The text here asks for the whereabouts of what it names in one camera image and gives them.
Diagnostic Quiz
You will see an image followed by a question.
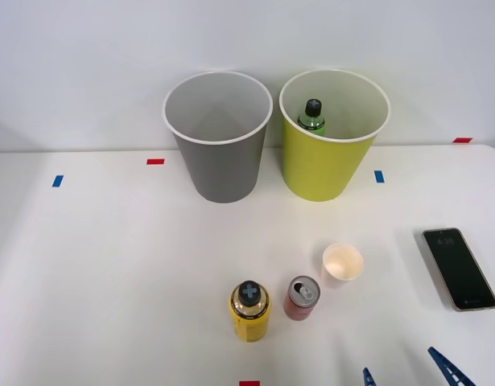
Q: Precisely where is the green bottle with black cap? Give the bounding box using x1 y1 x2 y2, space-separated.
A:
297 98 328 138

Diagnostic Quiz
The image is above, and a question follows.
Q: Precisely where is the white paper cup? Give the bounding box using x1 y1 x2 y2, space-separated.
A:
320 243 365 289

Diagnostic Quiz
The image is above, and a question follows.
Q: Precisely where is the grey plastic waste bin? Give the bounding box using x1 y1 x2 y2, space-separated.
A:
162 70 274 204

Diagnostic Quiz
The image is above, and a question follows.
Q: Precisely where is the yellow-green plastic waste bin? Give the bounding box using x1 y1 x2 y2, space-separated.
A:
278 68 393 203

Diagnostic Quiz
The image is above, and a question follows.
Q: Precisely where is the black smartphone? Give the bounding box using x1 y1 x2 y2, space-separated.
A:
421 227 495 313

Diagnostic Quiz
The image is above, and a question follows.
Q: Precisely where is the red drink can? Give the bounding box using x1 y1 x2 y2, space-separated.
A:
283 275 322 322

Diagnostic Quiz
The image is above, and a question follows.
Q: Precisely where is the yellow bottle with black cap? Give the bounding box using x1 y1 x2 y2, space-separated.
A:
229 280 273 344

